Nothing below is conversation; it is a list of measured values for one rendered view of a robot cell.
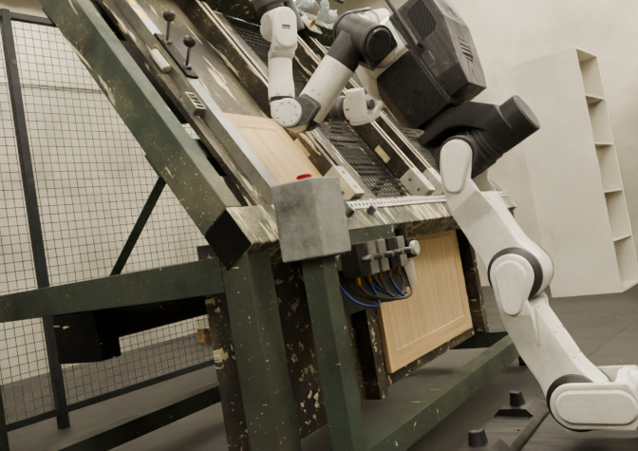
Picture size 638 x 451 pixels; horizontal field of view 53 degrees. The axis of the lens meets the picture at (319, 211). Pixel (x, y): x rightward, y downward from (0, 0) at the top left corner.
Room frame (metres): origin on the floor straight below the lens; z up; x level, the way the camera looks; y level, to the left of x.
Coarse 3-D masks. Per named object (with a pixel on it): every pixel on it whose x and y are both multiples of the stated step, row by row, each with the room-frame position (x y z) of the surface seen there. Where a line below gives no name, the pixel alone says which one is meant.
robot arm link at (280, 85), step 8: (272, 64) 1.72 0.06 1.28; (280, 64) 1.71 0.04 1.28; (288, 64) 1.72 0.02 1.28; (272, 72) 1.72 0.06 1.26; (280, 72) 1.71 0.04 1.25; (288, 72) 1.72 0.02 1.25; (272, 80) 1.72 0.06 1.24; (280, 80) 1.71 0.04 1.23; (288, 80) 1.72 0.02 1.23; (272, 88) 1.72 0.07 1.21; (280, 88) 1.71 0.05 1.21; (288, 88) 1.72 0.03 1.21; (272, 96) 1.72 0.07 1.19; (280, 96) 1.72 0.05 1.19; (288, 96) 1.72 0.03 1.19; (272, 104) 1.72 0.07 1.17; (272, 112) 1.72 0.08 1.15; (288, 128) 1.71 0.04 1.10; (296, 128) 1.73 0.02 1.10; (304, 128) 1.77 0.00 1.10
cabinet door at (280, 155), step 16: (240, 128) 1.99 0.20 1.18; (256, 128) 2.06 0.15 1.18; (272, 128) 2.14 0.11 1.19; (256, 144) 1.98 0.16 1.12; (272, 144) 2.06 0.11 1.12; (288, 144) 2.12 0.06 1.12; (272, 160) 1.98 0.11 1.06; (288, 160) 2.05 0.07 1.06; (304, 160) 2.12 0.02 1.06; (272, 176) 1.90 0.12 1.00; (288, 176) 1.97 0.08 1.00; (320, 176) 2.12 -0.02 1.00
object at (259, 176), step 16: (128, 16) 2.04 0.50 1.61; (144, 32) 2.01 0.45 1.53; (160, 48) 1.98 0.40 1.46; (176, 80) 1.95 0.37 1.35; (192, 80) 1.94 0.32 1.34; (208, 96) 1.94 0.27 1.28; (208, 112) 1.89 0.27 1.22; (224, 128) 1.87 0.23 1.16; (224, 144) 1.87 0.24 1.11; (240, 144) 1.86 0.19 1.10; (240, 160) 1.84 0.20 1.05; (256, 160) 1.85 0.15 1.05; (256, 176) 1.82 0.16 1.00
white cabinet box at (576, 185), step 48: (576, 48) 5.29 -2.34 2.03; (528, 96) 5.55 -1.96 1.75; (576, 96) 5.30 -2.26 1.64; (528, 144) 5.60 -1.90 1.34; (576, 144) 5.35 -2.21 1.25; (576, 192) 5.39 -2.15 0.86; (576, 240) 5.44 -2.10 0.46; (624, 240) 5.75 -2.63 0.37; (576, 288) 5.49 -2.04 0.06; (624, 288) 5.35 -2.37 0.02
